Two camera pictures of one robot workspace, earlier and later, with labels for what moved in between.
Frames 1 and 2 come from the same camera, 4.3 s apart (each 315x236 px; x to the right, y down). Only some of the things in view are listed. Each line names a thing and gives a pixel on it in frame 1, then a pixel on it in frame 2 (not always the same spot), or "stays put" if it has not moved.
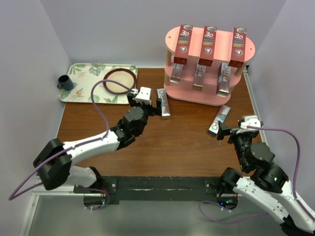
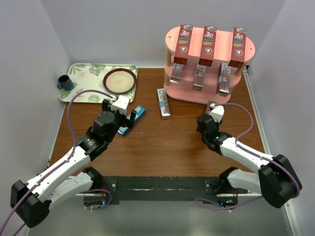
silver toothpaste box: (176, 72) stays put
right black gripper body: (240, 139) -> (216, 124)
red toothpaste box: (237, 53) stays put
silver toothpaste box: (199, 77) stays put
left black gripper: (153, 111) -> (127, 122)
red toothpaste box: (206, 52) stays put
